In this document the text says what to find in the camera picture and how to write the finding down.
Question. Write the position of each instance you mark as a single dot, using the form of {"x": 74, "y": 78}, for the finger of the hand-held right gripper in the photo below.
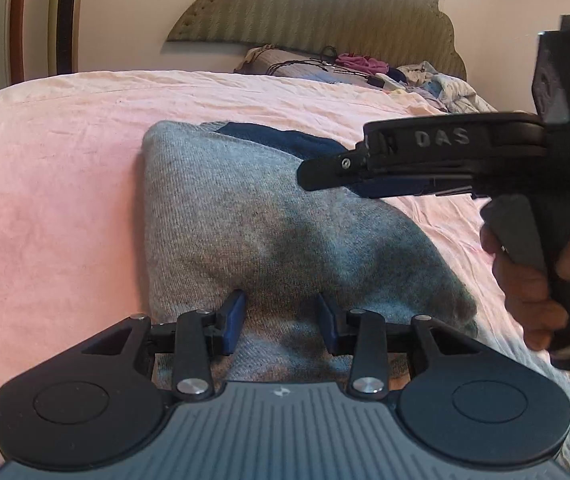
{"x": 335, "y": 172}

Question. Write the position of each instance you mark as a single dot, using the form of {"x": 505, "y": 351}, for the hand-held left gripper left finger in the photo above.
{"x": 233, "y": 316}

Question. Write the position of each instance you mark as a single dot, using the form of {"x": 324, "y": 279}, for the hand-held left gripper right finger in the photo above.
{"x": 328, "y": 325}

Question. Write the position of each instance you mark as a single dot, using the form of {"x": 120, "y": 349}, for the grey knit sweater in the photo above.
{"x": 245, "y": 225}

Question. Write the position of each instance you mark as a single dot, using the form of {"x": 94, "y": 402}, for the light blue crumpled clothes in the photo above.
{"x": 445, "y": 87}

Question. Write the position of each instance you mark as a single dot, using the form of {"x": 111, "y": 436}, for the person's right hand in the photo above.
{"x": 525, "y": 300}

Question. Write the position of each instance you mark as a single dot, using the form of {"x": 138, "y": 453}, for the magenta cloth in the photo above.
{"x": 362, "y": 63}

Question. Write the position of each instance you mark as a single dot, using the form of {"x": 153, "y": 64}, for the tan folded cloth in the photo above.
{"x": 275, "y": 60}

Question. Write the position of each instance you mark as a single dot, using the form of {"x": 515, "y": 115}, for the olive padded headboard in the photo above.
{"x": 325, "y": 10}

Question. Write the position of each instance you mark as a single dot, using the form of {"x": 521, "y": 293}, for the pink bed sheet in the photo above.
{"x": 55, "y": 210}

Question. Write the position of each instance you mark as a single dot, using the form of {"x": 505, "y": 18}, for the gold and black frame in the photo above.
{"x": 64, "y": 15}

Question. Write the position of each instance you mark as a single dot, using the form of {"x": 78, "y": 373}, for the reddish wooden door frame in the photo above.
{"x": 16, "y": 20}

